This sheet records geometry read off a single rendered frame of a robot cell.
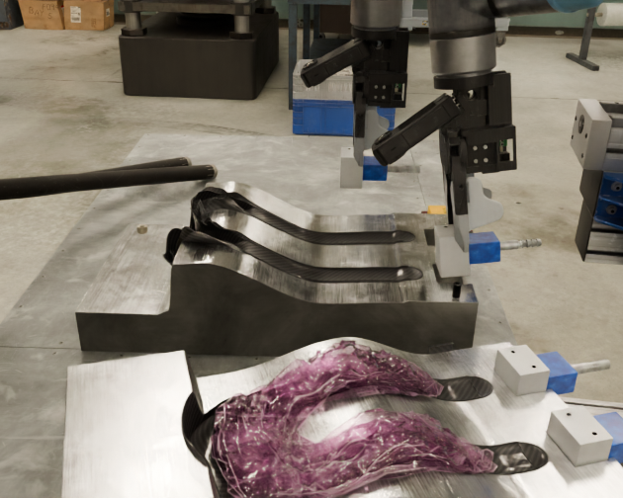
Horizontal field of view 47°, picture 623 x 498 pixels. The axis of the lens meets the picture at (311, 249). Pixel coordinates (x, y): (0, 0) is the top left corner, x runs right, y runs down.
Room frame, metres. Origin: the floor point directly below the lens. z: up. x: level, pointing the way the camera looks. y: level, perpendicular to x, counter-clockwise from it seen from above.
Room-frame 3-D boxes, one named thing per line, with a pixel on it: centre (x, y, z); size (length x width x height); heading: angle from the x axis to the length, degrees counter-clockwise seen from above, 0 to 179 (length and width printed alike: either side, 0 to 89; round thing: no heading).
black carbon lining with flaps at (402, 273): (0.87, 0.03, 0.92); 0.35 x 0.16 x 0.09; 89
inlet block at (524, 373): (0.65, -0.28, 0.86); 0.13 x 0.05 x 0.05; 106
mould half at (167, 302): (0.88, 0.04, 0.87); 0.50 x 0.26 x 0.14; 89
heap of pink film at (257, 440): (0.53, -0.04, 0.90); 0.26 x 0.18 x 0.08; 106
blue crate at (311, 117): (4.25, -0.19, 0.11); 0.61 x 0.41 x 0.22; 85
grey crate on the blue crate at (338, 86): (4.25, -0.19, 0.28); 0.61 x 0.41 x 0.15; 85
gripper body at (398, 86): (1.11, -0.10, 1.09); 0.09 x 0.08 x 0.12; 89
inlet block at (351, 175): (1.11, -0.11, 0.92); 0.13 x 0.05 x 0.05; 89
